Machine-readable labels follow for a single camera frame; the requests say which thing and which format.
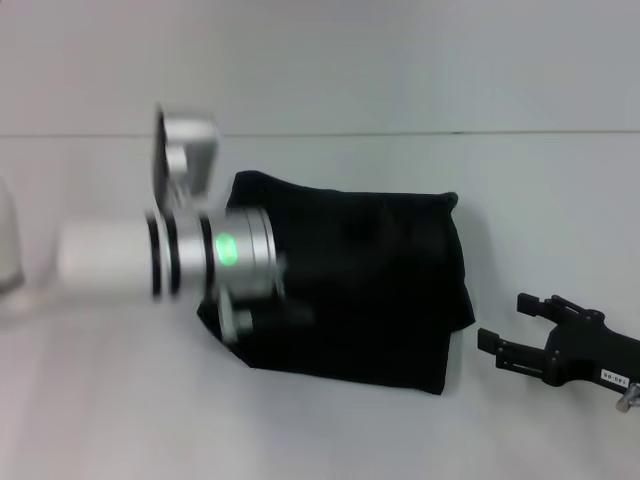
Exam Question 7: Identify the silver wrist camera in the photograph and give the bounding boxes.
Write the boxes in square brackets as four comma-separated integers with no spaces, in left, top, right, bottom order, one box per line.
[151,101,223,214]

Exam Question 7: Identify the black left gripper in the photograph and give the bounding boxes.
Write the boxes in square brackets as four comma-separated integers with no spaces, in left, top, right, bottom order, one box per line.
[252,284,317,331]

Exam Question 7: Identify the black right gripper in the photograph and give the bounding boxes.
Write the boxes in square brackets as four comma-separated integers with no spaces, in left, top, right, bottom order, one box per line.
[477,292,640,390]

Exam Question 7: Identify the black shirt with FREE print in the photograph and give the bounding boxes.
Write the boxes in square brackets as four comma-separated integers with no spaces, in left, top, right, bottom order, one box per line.
[195,169,476,399]

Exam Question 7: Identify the silver plug with black cable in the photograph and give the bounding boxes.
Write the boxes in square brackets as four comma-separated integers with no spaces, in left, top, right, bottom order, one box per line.
[218,293,257,347]
[613,381,640,414]

